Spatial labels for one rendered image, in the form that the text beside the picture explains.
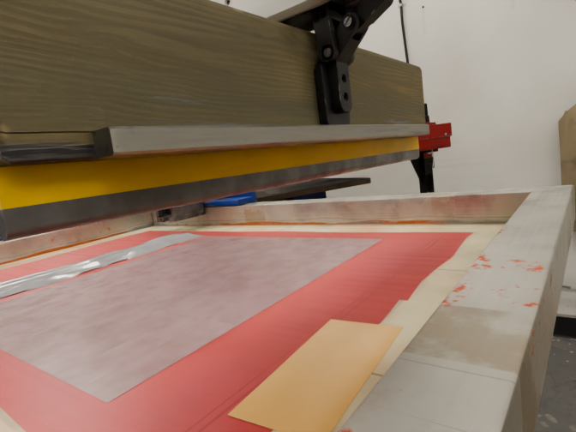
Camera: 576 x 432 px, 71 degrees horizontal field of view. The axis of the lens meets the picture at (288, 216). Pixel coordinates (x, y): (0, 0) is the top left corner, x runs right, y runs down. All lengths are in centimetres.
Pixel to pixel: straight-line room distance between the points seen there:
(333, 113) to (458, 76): 207
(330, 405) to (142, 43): 17
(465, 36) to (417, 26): 26
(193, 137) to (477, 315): 14
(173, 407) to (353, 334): 11
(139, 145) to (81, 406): 14
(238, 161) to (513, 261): 16
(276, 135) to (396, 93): 21
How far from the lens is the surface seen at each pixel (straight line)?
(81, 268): 59
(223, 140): 19
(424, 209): 55
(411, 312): 28
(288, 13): 29
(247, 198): 74
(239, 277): 40
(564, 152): 221
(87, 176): 18
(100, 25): 18
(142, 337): 31
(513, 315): 19
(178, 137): 17
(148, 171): 19
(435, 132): 160
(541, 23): 230
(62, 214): 17
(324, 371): 22
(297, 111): 26
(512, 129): 228
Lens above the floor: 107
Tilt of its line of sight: 8 degrees down
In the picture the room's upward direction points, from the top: 8 degrees counter-clockwise
